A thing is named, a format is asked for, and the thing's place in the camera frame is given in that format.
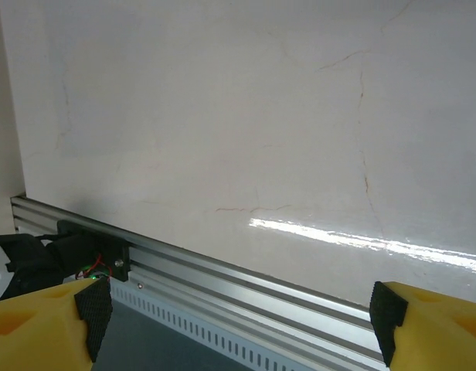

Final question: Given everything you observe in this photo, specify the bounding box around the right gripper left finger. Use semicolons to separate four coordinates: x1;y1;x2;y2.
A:
0;276;114;371

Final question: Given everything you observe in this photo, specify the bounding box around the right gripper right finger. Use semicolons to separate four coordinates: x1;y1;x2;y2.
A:
369;281;476;371

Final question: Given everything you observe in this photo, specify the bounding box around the small controller board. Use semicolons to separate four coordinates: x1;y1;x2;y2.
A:
77;270;110;282

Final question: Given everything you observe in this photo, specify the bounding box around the grey metal panel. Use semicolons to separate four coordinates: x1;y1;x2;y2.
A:
100;301;262;371

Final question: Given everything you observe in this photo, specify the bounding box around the thin red wire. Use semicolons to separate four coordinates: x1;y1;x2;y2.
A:
76;253;106;277

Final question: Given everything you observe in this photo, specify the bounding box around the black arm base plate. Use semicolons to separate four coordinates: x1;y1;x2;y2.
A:
56;219;131;282

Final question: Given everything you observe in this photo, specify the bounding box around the slotted grey cable duct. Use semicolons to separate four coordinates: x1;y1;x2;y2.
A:
108;284;316;371

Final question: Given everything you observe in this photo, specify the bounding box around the aluminium frame rail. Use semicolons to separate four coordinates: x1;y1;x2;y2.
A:
9;195;384;371

